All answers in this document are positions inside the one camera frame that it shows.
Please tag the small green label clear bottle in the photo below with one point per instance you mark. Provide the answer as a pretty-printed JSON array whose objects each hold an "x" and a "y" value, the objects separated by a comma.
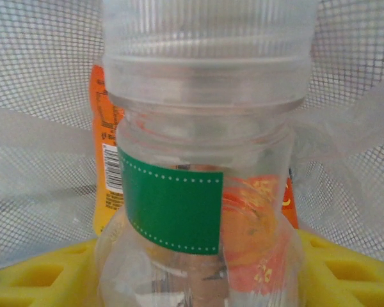
[{"x": 172, "y": 208}]

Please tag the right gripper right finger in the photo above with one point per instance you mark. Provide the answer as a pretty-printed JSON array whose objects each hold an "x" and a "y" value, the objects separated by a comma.
[{"x": 348, "y": 281}]

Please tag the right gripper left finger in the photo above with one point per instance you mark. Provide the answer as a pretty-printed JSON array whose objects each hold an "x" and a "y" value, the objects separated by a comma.
[{"x": 35, "y": 284}]

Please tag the clear plastic bin liner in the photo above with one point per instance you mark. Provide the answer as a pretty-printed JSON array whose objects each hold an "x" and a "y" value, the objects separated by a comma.
[{"x": 35, "y": 134}]

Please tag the large orange yellow label bottle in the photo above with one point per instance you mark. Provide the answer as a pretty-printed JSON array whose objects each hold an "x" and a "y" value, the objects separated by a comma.
[{"x": 104, "y": 105}]

